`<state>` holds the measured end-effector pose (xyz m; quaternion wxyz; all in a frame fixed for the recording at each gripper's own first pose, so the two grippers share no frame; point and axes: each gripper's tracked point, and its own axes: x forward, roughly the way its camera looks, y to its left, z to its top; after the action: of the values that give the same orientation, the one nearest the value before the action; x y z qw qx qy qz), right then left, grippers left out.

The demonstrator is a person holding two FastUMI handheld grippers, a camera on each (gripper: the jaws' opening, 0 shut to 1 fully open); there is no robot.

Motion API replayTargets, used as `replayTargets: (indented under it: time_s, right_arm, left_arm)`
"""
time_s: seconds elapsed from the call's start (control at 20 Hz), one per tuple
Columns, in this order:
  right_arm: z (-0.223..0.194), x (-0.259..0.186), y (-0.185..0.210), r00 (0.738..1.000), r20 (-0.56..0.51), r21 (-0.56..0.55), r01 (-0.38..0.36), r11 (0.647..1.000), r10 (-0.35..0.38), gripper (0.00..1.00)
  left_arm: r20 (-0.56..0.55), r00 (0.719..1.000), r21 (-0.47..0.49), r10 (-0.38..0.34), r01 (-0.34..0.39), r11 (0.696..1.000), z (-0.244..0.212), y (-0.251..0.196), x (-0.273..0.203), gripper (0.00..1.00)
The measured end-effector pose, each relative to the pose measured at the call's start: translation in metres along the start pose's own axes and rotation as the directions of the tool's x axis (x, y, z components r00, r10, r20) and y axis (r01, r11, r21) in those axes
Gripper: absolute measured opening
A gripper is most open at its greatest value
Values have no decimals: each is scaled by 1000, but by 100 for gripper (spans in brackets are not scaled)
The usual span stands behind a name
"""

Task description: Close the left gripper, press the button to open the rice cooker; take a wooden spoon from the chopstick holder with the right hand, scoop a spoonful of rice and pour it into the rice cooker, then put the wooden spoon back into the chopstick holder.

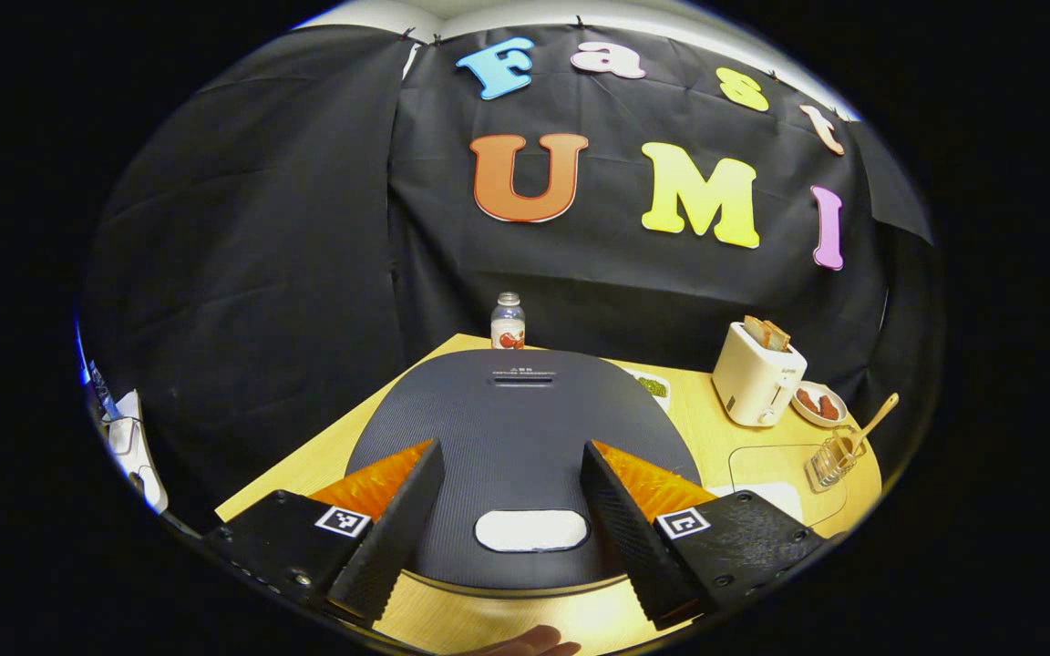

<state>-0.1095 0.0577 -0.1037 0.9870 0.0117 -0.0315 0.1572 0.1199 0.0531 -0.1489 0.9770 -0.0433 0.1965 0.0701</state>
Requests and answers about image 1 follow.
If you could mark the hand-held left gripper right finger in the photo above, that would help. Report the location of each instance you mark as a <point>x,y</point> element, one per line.
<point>630,547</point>

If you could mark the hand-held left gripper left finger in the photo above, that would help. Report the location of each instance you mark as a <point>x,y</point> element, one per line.
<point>388,547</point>

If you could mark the black silver rice cooker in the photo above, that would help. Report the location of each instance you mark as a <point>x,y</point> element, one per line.
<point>516,437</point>

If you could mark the wooden spoon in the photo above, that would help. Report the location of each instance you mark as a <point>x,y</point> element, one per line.
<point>876,415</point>

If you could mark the white divided condiment dish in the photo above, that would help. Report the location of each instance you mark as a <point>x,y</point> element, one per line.
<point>654,387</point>

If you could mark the clear glass tray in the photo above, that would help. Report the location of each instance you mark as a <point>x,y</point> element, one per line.
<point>771,465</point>

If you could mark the white toaster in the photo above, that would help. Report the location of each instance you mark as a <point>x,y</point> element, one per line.
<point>753,383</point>

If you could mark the brown meat piece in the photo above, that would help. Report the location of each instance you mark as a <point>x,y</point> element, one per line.
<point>808,402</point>
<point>828,407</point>

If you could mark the toast slice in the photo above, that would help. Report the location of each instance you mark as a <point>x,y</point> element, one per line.
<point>778,337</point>
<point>756,330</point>

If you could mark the white round plate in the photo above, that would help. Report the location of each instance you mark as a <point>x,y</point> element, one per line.
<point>839,405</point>

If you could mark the small clear bottle red label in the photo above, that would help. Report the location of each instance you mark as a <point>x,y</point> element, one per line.
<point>508,323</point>

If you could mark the white plastic object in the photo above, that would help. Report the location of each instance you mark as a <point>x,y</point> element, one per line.
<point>133,446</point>

